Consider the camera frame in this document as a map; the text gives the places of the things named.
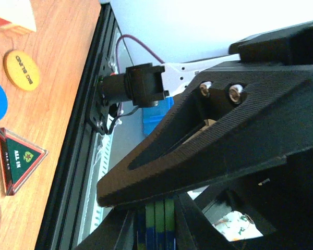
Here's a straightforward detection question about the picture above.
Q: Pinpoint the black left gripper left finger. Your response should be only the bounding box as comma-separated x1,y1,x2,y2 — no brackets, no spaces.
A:
76,209,134,249

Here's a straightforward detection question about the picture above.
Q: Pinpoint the orange round token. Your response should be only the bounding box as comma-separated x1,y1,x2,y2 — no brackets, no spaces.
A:
3,50,40,91

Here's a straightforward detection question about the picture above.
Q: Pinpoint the black aluminium frame rail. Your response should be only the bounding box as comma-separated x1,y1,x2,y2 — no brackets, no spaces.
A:
35,3,118,249

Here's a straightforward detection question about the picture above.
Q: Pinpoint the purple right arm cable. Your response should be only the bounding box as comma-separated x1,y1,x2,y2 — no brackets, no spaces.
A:
116,34,165,71

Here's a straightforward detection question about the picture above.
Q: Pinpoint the white cable duct strip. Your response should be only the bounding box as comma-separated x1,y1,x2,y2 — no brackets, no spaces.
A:
73,133,113,247

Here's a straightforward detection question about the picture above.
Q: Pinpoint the blue white poker chip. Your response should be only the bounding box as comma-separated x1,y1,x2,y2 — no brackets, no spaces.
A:
136,198,176,249

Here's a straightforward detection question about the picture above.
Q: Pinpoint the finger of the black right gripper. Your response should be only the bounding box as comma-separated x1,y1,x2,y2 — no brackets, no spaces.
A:
99,67,313,207

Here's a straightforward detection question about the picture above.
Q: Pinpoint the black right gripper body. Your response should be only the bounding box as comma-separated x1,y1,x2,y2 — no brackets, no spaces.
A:
228,21,313,73

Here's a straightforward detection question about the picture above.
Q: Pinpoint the pink playing card deck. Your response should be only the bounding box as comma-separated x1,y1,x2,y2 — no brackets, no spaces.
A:
0,0,37,34

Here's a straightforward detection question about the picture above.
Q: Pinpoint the black red triangle token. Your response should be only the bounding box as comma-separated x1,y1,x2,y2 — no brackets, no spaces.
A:
0,127,49,196

